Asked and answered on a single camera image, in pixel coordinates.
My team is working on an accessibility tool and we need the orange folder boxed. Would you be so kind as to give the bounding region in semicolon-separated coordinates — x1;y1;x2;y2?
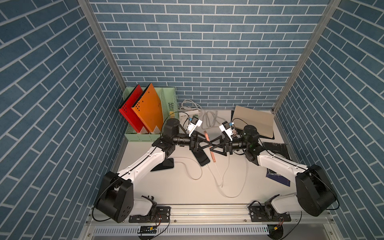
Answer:
132;84;164;134

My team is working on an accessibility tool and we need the red folder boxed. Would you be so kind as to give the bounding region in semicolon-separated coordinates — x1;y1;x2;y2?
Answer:
119;85;149;134

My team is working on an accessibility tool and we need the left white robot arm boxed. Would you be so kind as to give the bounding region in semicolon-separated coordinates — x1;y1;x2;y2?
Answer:
94;117;212;223

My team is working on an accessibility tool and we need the white cable of pink phone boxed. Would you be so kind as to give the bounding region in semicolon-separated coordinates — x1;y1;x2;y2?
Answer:
206;152;250;199

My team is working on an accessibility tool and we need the phone with pink case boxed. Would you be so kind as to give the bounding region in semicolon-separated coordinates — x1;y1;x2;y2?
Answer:
204;131;216;163

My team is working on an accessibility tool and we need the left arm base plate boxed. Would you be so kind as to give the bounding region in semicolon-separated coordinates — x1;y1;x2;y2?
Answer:
129;206;171;224

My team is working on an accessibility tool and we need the beige notebook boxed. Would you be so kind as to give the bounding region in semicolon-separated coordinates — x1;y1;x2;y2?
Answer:
232;106;274;139

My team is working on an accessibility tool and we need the white cable of left phone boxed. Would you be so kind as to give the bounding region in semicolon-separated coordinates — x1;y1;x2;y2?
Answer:
173;155;204;181

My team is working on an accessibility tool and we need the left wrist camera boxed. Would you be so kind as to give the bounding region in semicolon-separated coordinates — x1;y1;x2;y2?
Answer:
187;117;203;137

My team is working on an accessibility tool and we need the phone lying left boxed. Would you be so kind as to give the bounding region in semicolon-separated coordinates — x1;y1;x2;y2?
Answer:
151;158;175;172

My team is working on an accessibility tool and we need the coiled grey cable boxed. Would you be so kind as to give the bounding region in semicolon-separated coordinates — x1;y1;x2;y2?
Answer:
200;109;226;130

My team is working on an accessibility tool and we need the phone with green case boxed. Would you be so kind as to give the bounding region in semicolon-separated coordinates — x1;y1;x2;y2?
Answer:
193;150;210;167

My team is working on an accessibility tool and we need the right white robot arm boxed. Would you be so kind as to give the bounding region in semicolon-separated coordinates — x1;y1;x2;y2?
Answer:
210;124;339;219

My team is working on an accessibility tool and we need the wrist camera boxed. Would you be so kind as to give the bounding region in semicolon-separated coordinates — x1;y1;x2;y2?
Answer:
187;117;203;137
219;121;233;142

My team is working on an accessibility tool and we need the white power strip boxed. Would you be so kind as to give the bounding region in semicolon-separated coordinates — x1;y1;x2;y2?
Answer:
180;110;200;118

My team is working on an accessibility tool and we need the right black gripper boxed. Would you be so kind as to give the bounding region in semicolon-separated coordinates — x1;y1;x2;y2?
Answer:
209;136;249;158

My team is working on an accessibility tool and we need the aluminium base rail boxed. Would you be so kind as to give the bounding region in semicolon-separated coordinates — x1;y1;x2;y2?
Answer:
85;203;334;226

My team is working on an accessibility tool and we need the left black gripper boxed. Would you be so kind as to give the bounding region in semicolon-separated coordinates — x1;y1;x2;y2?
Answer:
170;130;210;153

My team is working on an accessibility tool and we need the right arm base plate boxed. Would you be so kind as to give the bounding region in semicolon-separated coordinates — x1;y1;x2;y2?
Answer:
249;205;292;222

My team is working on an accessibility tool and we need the green file organizer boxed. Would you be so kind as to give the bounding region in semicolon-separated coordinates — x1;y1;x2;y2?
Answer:
119;84;179;142

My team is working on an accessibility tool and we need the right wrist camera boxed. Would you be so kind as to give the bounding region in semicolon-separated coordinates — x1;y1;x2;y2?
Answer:
219;121;233;142

